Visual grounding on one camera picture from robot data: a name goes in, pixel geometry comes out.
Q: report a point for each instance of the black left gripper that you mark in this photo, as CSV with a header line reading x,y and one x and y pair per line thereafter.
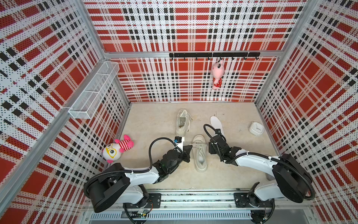
x,y
186,150

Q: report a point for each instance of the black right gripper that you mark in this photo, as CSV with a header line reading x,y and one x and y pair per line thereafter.
x,y
211,150

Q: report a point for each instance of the white sneaker one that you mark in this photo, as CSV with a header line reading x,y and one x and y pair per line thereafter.
x,y
199,150
183,123

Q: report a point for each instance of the white shoe insole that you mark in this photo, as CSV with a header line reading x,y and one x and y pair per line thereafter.
x,y
216,124

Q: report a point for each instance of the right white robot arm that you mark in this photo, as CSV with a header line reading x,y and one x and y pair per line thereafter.
x,y
288,179

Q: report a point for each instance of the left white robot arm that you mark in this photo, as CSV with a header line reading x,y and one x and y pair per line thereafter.
x,y
114,185

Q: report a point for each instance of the pink striped plush doll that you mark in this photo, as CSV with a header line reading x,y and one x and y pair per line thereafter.
x,y
113,151

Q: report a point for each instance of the pink hanging plush toy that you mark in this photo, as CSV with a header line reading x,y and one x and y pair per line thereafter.
x,y
217,72

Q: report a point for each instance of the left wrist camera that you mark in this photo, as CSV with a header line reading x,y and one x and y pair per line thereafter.
x,y
179,143

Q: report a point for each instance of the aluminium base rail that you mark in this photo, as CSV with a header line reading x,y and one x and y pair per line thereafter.
x,y
202,206

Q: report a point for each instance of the black hook rail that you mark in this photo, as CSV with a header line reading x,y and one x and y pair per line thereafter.
x,y
215,54

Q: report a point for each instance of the white wire mesh basket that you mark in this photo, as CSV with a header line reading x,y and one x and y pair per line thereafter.
x,y
90,98

